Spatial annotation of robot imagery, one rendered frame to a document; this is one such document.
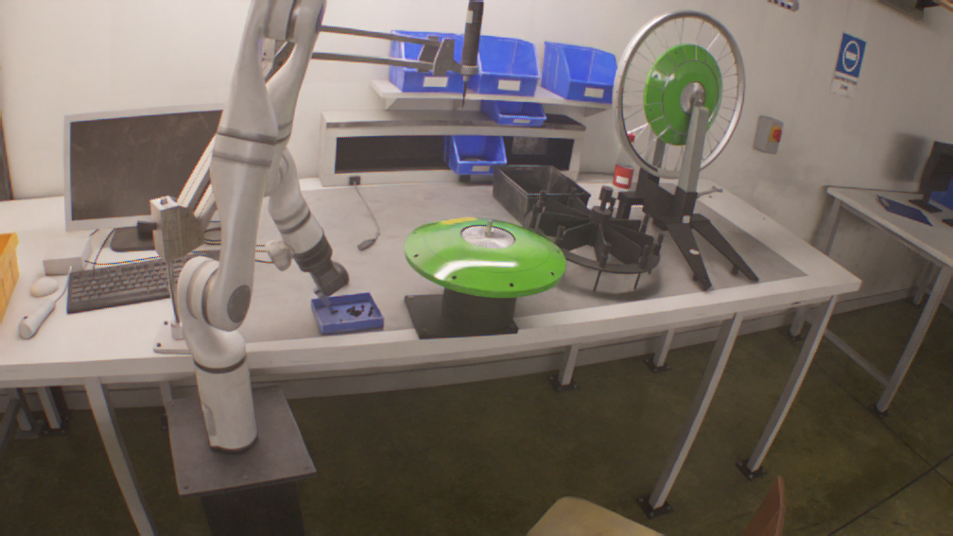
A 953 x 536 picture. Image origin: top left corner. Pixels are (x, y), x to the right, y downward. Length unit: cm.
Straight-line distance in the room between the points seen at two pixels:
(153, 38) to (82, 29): 24
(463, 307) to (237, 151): 59
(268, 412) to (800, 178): 279
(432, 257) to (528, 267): 17
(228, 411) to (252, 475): 11
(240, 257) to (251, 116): 19
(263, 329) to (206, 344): 31
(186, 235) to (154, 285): 29
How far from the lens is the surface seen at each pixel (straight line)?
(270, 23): 86
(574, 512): 131
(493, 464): 226
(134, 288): 138
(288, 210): 108
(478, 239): 120
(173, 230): 108
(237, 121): 84
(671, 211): 180
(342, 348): 118
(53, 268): 155
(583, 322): 135
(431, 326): 123
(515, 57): 209
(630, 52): 162
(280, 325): 123
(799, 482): 265
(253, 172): 84
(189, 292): 88
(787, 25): 292
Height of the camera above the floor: 159
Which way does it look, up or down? 27 degrees down
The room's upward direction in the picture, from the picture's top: 8 degrees clockwise
